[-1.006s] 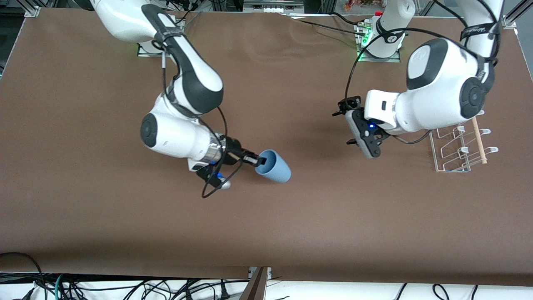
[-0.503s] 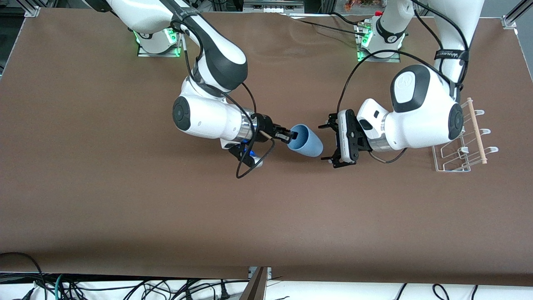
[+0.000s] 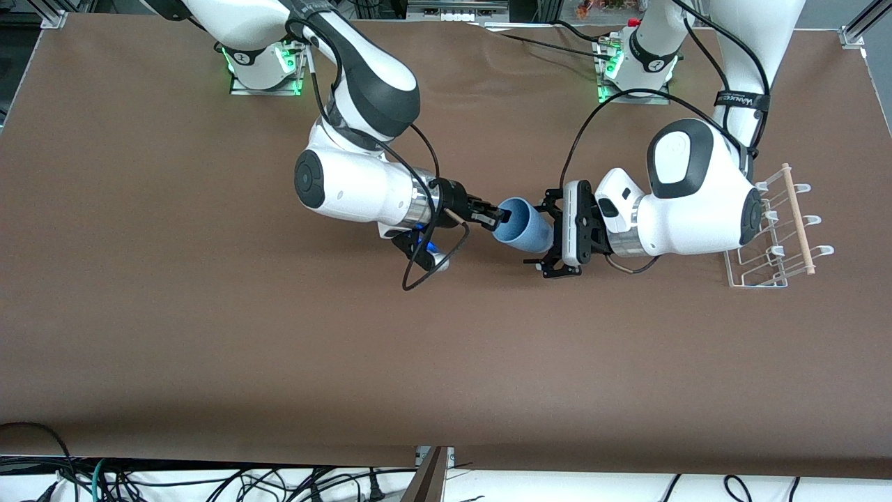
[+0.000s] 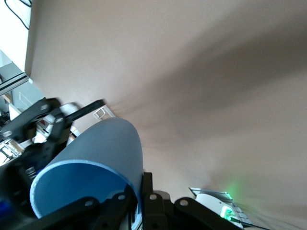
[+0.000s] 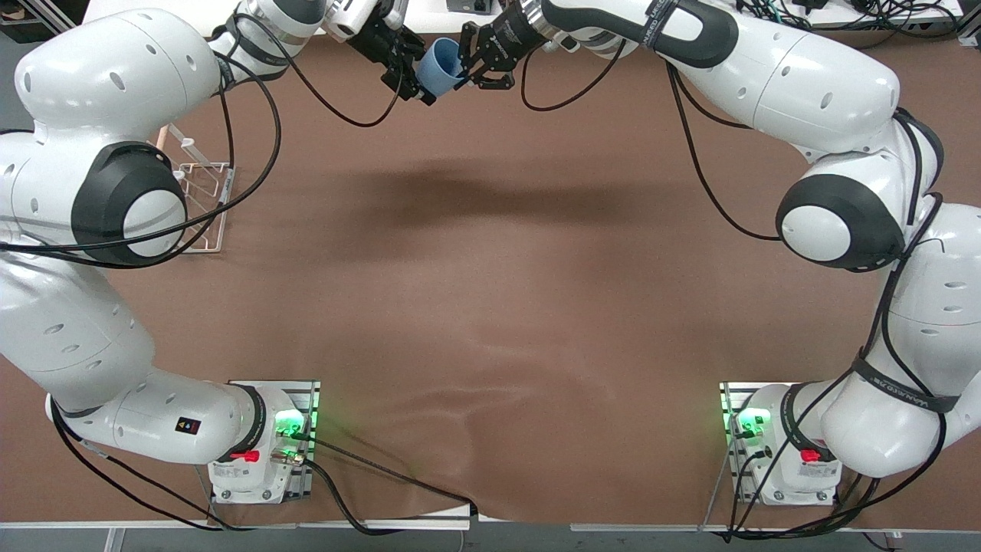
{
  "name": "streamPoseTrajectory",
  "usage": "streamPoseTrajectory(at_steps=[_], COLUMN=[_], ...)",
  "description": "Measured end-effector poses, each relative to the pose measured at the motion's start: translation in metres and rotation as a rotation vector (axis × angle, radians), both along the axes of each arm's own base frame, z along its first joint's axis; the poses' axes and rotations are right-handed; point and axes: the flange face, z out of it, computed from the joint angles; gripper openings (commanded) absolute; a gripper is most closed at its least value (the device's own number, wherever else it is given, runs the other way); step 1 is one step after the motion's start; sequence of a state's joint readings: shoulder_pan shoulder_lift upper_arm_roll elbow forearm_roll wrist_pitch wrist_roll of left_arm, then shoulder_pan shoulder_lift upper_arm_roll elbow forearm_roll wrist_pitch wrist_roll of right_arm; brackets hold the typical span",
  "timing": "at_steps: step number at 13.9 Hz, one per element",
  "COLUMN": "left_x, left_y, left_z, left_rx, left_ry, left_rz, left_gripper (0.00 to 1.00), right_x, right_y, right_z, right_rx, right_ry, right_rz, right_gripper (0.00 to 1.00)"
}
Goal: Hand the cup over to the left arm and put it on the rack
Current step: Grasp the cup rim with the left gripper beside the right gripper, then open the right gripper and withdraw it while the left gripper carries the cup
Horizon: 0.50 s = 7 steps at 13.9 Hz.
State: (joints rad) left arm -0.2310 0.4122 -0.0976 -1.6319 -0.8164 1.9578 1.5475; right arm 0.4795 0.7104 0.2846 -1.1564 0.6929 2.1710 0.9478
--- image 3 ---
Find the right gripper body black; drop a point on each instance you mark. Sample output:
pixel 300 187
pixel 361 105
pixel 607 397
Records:
pixel 451 195

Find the blue plastic cup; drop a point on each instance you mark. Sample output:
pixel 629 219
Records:
pixel 529 230

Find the left white Franka arm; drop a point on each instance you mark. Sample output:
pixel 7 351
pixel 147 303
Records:
pixel 697 209

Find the right white Franka arm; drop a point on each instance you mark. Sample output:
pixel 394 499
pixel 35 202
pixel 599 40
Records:
pixel 362 188

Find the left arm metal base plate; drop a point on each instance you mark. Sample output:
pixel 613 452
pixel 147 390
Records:
pixel 631 97

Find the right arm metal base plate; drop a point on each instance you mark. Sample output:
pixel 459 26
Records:
pixel 265 89

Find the aluminium table post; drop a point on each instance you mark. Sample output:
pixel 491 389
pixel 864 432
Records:
pixel 428 477

